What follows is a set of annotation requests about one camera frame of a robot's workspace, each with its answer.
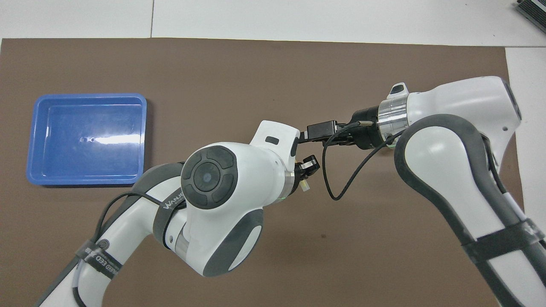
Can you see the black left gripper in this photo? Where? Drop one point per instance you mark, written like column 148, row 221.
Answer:
column 298, row 175

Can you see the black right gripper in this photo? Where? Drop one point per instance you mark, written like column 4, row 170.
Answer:
column 362, row 128

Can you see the yellow pen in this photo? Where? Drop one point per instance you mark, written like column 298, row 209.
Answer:
column 305, row 185

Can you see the brown table mat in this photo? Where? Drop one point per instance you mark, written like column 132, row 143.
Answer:
column 256, row 85

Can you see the blue plastic tray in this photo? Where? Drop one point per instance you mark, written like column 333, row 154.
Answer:
column 123, row 166

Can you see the grey finned device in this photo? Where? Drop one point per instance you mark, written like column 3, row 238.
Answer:
column 535, row 10

